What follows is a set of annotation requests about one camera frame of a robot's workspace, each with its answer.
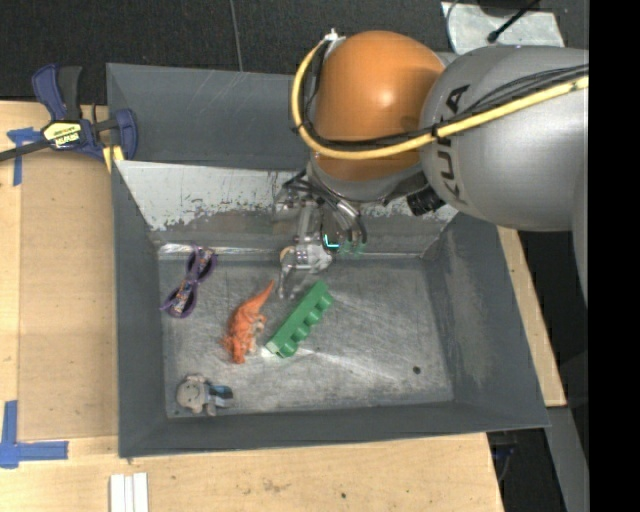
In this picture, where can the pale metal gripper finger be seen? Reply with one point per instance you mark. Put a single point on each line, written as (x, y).
(311, 261)
(284, 280)

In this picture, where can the green toy building brick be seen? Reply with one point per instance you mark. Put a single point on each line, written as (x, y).
(300, 320)

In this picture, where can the orange toy dinosaur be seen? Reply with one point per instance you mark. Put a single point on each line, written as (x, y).
(243, 322)

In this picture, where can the purple sunglasses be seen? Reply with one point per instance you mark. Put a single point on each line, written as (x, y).
(192, 282)

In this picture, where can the grey metal bin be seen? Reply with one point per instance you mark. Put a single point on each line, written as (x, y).
(380, 340)

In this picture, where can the grey plush toy monkey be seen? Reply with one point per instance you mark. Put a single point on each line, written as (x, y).
(192, 394)

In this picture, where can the black cylinder on white bracket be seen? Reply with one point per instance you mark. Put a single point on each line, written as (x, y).
(425, 201)

